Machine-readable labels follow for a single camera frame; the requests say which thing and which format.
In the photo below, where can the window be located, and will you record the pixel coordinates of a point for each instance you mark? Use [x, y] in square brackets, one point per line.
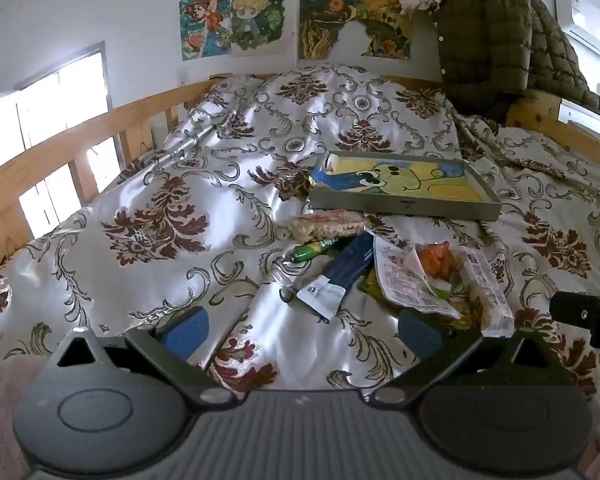
[75, 80]

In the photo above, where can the green snack stick packet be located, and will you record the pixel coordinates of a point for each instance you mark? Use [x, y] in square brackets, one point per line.
[315, 250]

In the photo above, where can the floral printed blanket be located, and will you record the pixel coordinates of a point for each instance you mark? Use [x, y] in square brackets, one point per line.
[180, 160]

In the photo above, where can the olive puffer jacket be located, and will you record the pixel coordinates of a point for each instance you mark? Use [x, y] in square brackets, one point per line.
[480, 35]

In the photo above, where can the orange blue cartoon wall poster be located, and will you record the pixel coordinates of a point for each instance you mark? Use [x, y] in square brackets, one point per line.
[205, 25]

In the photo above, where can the green cartoon figure wall poster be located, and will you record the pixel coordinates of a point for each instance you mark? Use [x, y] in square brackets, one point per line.
[255, 17]

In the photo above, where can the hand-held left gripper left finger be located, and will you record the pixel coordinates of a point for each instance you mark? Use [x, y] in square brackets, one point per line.
[185, 332]

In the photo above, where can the white panel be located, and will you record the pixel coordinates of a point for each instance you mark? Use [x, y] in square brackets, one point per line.
[580, 110]

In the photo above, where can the dark blue snack packet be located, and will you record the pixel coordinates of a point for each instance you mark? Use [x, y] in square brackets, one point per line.
[345, 270]

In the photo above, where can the clear biscuit packet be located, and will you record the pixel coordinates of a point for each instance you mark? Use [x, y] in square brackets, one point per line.
[487, 295]

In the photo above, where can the red white rice cracker packet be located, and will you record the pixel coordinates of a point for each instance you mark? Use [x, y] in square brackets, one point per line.
[325, 225]

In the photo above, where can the wooden bed frame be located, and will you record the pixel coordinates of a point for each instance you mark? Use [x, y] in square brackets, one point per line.
[55, 145]

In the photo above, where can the yellow green wall poster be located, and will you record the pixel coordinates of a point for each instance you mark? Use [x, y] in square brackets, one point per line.
[325, 15]

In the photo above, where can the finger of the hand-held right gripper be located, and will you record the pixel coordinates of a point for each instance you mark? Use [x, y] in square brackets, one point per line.
[572, 307]

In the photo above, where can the grey tray with cartoon print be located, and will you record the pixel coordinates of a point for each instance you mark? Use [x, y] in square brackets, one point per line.
[405, 200]

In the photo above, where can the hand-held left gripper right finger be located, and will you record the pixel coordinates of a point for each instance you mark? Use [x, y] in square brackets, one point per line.
[420, 335]

